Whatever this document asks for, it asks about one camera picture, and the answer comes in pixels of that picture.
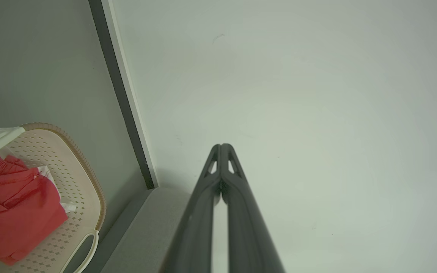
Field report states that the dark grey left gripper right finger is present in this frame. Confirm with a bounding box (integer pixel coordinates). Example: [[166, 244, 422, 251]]
[[221, 144, 286, 273]]

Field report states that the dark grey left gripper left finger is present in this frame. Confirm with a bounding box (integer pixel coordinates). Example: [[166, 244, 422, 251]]
[[160, 144, 223, 273]]

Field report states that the red garment with white stripes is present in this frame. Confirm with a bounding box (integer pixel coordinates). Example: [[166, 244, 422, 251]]
[[0, 152, 69, 271]]

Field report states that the cream perforated laundry basket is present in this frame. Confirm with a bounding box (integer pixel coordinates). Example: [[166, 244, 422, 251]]
[[0, 122, 107, 273]]

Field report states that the white and black baseboard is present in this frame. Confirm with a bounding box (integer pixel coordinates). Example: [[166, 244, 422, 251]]
[[88, 0, 159, 190]]

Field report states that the white cloth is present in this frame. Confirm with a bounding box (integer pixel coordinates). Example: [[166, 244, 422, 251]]
[[36, 165, 77, 213]]

